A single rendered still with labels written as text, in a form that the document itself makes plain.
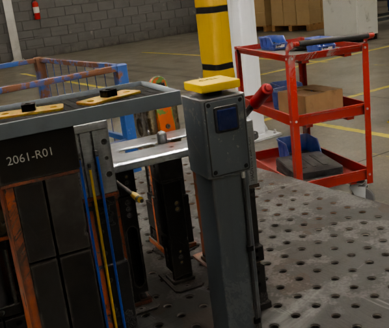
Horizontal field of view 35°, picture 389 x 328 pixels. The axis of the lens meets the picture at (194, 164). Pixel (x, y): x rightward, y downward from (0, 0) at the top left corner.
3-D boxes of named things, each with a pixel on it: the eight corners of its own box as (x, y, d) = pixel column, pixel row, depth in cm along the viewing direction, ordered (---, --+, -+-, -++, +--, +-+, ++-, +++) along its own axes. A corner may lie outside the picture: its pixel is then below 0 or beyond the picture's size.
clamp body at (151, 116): (179, 230, 158) (160, 89, 148) (204, 249, 145) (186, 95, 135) (140, 241, 154) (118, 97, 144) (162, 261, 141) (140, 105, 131)
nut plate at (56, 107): (64, 105, 80) (62, 95, 80) (63, 110, 77) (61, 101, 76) (-3, 114, 79) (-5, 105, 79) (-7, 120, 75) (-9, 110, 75)
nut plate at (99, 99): (124, 91, 85) (123, 82, 85) (142, 92, 83) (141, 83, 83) (74, 104, 80) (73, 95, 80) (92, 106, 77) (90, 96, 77)
